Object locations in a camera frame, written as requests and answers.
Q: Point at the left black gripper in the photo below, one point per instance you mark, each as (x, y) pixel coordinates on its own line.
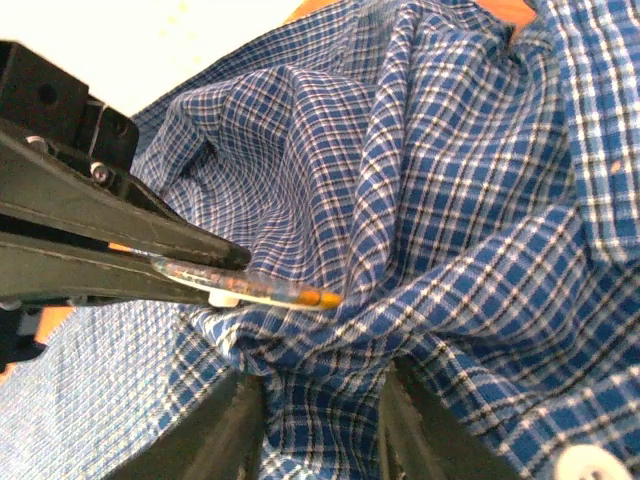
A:
(66, 178)

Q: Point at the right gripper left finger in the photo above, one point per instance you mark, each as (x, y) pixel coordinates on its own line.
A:
(220, 439)

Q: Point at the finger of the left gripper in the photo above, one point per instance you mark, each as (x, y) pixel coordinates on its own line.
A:
(43, 273)

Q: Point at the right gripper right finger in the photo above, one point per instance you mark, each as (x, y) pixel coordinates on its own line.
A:
(418, 438)

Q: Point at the blue plaid shirt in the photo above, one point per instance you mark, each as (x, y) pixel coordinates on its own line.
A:
(472, 189)

